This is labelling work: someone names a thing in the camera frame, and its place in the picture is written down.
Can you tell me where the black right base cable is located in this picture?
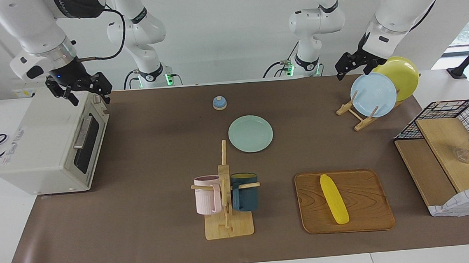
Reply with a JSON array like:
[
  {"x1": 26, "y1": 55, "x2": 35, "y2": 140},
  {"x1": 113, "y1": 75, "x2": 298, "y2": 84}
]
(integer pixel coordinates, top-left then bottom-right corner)
[{"x1": 122, "y1": 70, "x2": 139, "y2": 90}]

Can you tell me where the wooden mug rack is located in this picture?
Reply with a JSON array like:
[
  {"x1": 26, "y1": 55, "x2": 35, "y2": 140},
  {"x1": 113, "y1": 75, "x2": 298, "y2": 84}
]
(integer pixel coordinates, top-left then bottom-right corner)
[{"x1": 188, "y1": 137, "x2": 264, "y2": 242}]

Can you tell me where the white toaster oven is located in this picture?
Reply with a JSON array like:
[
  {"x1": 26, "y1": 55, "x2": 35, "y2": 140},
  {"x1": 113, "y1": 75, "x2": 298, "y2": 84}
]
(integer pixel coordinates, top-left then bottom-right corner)
[{"x1": 0, "y1": 84, "x2": 115, "y2": 199}]

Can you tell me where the wooden plate rack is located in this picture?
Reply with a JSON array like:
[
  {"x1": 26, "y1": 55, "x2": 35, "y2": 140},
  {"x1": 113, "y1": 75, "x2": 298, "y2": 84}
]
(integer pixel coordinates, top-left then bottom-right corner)
[{"x1": 334, "y1": 73, "x2": 425, "y2": 133}]

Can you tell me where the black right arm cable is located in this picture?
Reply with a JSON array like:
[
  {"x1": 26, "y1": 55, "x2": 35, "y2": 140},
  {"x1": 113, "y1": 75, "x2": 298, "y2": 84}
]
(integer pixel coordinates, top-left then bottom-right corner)
[{"x1": 73, "y1": 6, "x2": 129, "y2": 63}]

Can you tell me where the black wire rack frame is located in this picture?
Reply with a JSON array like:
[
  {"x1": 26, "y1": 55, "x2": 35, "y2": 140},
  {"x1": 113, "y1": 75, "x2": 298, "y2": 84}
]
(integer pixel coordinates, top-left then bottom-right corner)
[{"x1": 392, "y1": 99, "x2": 469, "y2": 178}]

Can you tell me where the small blue bell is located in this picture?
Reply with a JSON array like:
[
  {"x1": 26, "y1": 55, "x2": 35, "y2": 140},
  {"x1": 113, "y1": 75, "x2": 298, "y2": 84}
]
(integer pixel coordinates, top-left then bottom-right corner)
[{"x1": 212, "y1": 95, "x2": 228, "y2": 111}]

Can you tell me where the black base cable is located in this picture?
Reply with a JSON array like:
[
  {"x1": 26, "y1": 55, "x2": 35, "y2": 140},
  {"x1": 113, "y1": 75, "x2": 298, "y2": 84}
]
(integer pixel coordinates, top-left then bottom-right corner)
[
  {"x1": 261, "y1": 40, "x2": 302, "y2": 79},
  {"x1": 122, "y1": 70, "x2": 139, "y2": 90}
]

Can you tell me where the black left base cable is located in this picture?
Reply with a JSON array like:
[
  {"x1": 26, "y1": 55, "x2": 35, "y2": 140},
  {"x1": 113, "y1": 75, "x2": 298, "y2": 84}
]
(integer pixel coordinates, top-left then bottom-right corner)
[{"x1": 261, "y1": 40, "x2": 302, "y2": 79}]

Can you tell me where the pale green plate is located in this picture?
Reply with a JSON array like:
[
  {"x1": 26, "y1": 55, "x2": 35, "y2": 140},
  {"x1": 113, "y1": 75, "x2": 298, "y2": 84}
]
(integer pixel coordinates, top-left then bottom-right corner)
[{"x1": 227, "y1": 113, "x2": 275, "y2": 155}]

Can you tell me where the yellow plate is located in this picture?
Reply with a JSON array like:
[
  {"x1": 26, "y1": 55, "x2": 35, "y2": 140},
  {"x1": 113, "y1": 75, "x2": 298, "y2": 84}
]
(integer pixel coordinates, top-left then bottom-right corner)
[{"x1": 372, "y1": 55, "x2": 421, "y2": 103}]

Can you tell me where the pink mug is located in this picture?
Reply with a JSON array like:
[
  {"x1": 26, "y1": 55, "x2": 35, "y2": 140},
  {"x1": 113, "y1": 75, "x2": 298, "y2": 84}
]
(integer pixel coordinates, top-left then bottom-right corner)
[{"x1": 193, "y1": 175, "x2": 223, "y2": 216}]

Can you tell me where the brown table mat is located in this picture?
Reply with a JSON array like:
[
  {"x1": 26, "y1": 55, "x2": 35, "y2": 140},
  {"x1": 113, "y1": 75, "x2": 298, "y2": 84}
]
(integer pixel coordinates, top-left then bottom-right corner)
[{"x1": 0, "y1": 66, "x2": 469, "y2": 263}]

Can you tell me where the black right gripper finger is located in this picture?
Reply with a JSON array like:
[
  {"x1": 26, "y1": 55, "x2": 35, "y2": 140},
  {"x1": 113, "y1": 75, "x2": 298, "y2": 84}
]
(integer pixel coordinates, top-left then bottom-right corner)
[
  {"x1": 89, "y1": 71, "x2": 114, "y2": 105},
  {"x1": 45, "y1": 74, "x2": 79, "y2": 109}
]

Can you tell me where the white wall socket box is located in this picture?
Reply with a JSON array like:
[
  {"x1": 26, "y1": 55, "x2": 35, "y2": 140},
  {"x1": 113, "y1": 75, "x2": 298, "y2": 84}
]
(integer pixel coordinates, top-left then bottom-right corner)
[{"x1": 11, "y1": 75, "x2": 57, "y2": 99}]

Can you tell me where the light blue plate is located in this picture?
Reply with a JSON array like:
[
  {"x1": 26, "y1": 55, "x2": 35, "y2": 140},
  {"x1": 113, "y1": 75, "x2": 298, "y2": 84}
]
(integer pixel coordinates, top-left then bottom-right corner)
[{"x1": 349, "y1": 71, "x2": 399, "y2": 119}]

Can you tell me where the yellow corn cob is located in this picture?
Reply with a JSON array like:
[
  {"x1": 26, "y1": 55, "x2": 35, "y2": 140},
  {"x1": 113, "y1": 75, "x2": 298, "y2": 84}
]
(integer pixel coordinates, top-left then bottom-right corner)
[{"x1": 319, "y1": 172, "x2": 350, "y2": 226}]

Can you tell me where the wooden serving tray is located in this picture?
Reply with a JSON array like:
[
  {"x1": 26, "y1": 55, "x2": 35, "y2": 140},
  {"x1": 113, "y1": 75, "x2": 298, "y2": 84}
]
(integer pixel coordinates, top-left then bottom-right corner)
[{"x1": 294, "y1": 166, "x2": 397, "y2": 237}]

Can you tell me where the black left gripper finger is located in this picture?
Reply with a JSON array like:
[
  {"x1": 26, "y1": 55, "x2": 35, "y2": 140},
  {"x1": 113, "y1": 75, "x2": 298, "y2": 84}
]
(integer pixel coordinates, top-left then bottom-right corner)
[
  {"x1": 334, "y1": 51, "x2": 364, "y2": 81},
  {"x1": 362, "y1": 57, "x2": 389, "y2": 77}
]

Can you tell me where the dark teal mug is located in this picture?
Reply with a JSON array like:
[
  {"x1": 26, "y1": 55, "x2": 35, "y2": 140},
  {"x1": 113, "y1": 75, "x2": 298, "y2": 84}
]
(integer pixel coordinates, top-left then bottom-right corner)
[{"x1": 229, "y1": 172, "x2": 261, "y2": 213}]

